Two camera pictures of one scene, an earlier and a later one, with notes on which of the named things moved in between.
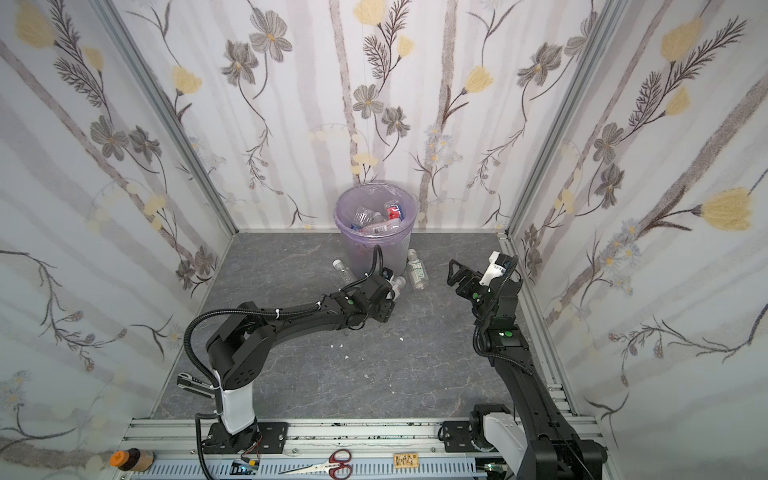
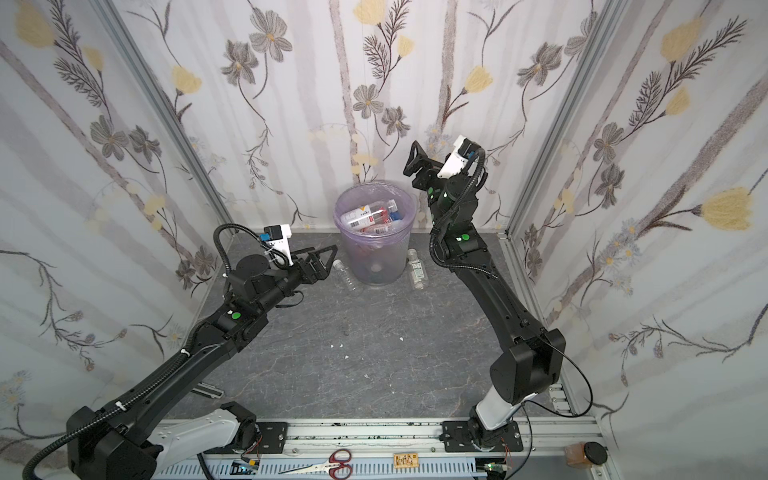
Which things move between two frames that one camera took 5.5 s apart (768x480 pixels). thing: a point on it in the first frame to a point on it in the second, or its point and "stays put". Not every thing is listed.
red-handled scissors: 336,465 stays put
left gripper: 387,294 to 303,264
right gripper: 475,285 to 429,174
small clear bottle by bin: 417,271 stays put
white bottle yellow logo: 396,284 to 356,218
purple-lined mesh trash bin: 376,214 stays put
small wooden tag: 406,460 stays put
